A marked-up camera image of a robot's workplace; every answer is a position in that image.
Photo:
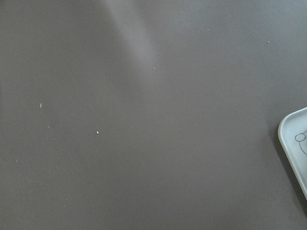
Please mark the cream tray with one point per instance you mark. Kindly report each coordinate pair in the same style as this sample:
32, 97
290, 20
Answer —
292, 134

